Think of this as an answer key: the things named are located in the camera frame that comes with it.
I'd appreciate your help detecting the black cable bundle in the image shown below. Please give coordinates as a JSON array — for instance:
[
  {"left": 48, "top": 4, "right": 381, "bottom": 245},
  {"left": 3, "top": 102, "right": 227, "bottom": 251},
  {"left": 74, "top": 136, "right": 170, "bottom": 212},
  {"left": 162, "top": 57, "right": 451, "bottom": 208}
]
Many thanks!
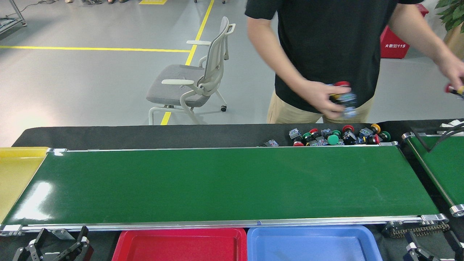
[{"left": 410, "top": 121, "right": 464, "bottom": 153}]

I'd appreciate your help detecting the blue plastic tray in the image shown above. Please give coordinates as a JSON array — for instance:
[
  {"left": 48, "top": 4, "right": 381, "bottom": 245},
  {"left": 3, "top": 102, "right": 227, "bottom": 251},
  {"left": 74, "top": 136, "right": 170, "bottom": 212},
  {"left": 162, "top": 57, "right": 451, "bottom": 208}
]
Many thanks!
[{"left": 247, "top": 225, "right": 383, "bottom": 261}]

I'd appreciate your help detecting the person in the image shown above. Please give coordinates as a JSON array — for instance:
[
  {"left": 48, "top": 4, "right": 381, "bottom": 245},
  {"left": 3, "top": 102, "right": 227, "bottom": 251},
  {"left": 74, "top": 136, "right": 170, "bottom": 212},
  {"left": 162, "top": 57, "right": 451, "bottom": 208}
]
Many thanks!
[{"left": 245, "top": 0, "right": 464, "bottom": 124}]

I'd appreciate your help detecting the yellow plastic tray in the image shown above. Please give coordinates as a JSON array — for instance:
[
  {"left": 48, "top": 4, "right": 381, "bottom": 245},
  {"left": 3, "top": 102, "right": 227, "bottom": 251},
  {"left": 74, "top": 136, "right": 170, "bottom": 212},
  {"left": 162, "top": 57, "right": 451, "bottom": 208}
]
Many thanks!
[{"left": 0, "top": 147, "right": 49, "bottom": 222}]

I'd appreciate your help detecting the potted plant in gold pot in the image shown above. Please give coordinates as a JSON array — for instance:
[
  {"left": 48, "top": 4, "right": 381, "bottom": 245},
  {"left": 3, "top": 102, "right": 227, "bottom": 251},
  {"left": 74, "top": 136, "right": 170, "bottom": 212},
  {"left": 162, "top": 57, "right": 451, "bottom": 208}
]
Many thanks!
[{"left": 435, "top": 0, "right": 464, "bottom": 60}]

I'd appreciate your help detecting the yellow push button switch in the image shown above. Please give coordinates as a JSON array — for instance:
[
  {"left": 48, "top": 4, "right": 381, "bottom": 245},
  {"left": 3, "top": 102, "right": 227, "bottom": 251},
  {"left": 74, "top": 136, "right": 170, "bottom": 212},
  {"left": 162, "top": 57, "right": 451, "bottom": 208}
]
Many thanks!
[{"left": 360, "top": 124, "right": 381, "bottom": 138}]

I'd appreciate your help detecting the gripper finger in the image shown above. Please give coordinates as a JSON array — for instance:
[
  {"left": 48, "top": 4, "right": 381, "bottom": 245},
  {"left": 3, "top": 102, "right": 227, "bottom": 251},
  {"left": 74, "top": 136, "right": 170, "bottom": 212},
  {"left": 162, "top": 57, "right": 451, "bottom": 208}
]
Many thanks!
[
  {"left": 51, "top": 226, "right": 94, "bottom": 261},
  {"left": 404, "top": 232, "right": 441, "bottom": 261},
  {"left": 444, "top": 230, "right": 464, "bottom": 260},
  {"left": 13, "top": 228, "right": 48, "bottom": 261}
]

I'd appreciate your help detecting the green feeder conveyor belt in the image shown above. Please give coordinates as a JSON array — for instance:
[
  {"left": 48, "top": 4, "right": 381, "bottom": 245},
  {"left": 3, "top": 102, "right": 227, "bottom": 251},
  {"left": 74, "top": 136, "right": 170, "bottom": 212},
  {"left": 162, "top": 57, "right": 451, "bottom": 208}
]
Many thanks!
[{"left": 402, "top": 127, "right": 464, "bottom": 217}]

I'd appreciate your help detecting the person's left hand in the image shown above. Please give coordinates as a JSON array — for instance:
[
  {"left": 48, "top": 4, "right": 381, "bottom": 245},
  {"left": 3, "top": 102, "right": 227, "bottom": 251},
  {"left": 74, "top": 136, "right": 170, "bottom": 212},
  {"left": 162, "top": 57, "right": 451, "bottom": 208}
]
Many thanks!
[{"left": 437, "top": 53, "right": 464, "bottom": 91}]

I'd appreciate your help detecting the metal frame rack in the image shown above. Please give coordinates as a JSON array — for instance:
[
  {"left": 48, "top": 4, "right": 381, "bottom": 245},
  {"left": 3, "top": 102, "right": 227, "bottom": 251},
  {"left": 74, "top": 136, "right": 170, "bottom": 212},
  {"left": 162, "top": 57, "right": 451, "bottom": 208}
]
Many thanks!
[{"left": 0, "top": 0, "right": 27, "bottom": 35}]

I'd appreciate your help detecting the person's right hand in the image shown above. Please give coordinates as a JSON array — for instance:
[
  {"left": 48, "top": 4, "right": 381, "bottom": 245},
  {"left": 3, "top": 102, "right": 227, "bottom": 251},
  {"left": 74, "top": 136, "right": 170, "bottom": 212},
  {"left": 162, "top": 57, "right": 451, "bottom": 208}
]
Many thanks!
[{"left": 303, "top": 80, "right": 348, "bottom": 118}]

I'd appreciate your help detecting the grey office chair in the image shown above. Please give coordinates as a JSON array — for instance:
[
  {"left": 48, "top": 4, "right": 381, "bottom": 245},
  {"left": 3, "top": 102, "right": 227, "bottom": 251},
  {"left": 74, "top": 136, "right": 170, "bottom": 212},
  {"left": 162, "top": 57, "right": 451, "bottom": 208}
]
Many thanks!
[{"left": 146, "top": 16, "right": 236, "bottom": 125}]

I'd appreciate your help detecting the red plastic tray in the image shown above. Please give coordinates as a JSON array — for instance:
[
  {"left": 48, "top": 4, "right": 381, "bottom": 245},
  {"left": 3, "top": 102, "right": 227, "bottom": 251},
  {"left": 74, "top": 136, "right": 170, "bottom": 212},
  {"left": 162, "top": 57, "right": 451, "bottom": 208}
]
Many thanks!
[{"left": 112, "top": 228, "right": 248, "bottom": 261}]

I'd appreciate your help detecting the red fire extinguisher box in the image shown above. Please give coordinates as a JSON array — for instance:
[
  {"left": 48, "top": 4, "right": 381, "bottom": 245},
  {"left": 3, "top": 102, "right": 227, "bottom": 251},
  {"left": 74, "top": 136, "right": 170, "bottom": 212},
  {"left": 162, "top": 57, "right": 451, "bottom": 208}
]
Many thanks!
[{"left": 380, "top": 4, "right": 429, "bottom": 59}]

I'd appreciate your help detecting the conveyor drive chain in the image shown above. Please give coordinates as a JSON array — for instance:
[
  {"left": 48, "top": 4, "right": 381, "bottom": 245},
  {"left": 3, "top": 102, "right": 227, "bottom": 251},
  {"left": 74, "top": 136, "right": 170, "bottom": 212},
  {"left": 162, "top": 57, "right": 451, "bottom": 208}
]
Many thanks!
[{"left": 384, "top": 222, "right": 451, "bottom": 239}]

